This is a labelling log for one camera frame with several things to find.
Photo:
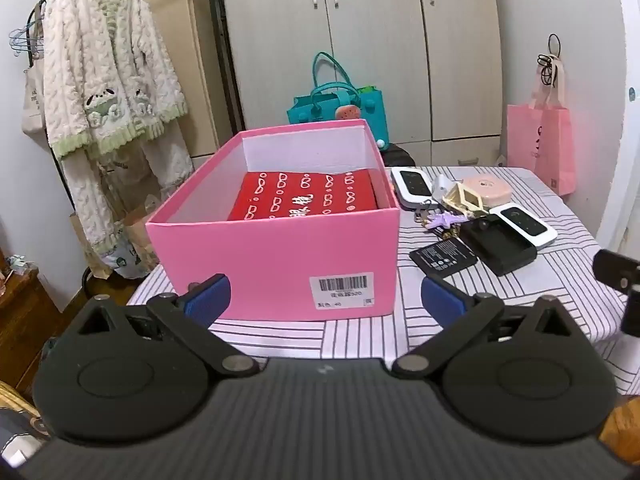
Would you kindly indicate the pink round case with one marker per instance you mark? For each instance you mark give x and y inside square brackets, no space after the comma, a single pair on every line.
[487,189]

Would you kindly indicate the blue clothes hangers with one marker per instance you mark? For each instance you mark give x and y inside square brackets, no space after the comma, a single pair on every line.
[20,40]

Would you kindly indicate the white pocket router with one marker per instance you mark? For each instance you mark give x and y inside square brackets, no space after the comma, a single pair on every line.
[411,184]
[522,225]

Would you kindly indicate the brown paper bag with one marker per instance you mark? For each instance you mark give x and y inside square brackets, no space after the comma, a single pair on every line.
[142,240]

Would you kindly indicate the black battery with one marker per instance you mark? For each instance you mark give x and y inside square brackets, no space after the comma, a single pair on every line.
[444,257]

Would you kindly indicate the beige wardrobe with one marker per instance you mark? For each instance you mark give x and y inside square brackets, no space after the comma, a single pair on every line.
[375,35]

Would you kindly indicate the black clothes rack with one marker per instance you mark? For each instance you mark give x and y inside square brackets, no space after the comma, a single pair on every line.
[89,287]

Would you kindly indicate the black suitcase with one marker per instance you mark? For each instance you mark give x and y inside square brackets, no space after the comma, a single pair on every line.
[397,156]

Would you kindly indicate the white refrigerator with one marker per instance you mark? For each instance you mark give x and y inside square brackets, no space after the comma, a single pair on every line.
[600,85]

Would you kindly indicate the wooden side cabinet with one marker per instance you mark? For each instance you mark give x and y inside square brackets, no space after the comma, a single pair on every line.
[25,325]

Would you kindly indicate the cream hair claw clip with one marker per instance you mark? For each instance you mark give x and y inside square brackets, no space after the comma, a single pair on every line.
[465,202]

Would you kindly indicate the green print plastic bag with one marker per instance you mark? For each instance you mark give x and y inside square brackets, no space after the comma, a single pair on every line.
[125,262]

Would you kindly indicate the white charger plug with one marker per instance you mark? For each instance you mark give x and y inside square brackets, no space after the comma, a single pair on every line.
[442,187]

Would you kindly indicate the black plastic case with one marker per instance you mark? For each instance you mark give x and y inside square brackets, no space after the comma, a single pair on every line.
[500,250]

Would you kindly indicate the teal felt handbag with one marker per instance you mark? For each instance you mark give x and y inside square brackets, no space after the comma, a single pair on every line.
[320,105]

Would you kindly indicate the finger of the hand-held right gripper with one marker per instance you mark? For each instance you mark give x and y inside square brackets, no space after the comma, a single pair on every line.
[617,267]

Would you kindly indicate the orange plush object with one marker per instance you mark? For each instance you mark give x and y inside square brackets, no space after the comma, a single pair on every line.
[625,430]

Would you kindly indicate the pink tote bag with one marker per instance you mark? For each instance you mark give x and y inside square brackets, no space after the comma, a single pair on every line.
[542,145]

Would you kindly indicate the red patterned cloth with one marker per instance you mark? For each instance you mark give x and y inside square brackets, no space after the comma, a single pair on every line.
[305,195]

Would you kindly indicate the pink cardboard box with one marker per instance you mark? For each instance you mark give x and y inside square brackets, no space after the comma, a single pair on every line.
[270,255]

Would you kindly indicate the white green fluffy cardigan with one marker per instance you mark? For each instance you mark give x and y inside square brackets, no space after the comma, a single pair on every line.
[100,60]

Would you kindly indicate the striped tablecloth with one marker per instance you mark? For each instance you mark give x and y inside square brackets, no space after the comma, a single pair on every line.
[550,285]

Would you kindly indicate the purple star hair clip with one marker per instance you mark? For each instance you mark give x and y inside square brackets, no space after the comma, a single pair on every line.
[442,221]

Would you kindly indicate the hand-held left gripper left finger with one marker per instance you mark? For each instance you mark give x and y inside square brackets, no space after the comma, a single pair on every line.
[207,296]

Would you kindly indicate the cream tote bag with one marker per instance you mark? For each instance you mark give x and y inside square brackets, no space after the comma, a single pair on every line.
[32,105]

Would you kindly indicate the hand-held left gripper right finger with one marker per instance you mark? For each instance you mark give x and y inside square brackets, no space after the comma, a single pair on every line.
[442,300]

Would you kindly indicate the white fluffy pajama pants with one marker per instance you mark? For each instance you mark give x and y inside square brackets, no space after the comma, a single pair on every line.
[90,195]

